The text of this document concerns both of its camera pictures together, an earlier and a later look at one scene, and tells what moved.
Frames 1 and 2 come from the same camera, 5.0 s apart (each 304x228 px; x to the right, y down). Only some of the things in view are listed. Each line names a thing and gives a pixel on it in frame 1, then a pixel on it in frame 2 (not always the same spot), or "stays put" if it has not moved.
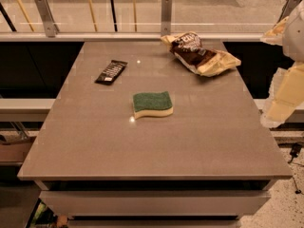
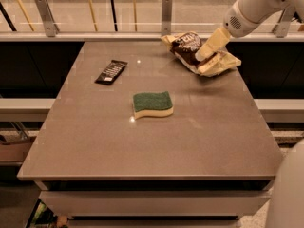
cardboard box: x=16 y=152 stays put
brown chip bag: x=186 y=47 stays put
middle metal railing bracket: x=166 y=14 stays put
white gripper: x=294 y=38 to x=237 y=22
